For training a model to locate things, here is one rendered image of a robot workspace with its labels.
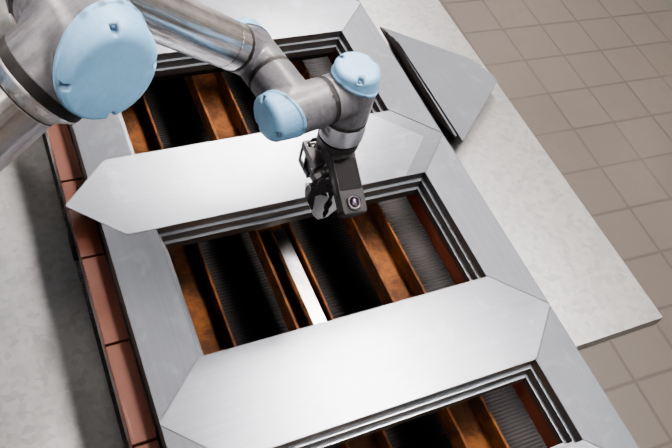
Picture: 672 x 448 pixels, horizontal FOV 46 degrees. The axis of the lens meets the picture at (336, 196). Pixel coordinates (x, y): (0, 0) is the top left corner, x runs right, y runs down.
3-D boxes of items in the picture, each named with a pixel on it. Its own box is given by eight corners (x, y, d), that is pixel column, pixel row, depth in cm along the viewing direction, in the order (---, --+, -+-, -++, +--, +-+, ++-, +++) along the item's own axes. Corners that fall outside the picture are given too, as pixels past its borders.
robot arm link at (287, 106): (237, 106, 122) (297, 87, 127) (274, 156, 117) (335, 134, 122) (242, 68, 116) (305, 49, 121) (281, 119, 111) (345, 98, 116)
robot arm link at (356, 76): (319, 55, 118) (365, 41, 122) (307, 107, 127) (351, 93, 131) (348, 90, 115) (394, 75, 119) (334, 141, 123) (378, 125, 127)
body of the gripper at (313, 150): (334, 155, 144) (348, 109, 135) (353, 192, 139) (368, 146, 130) (295, 163, 141) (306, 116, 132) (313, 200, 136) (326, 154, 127)
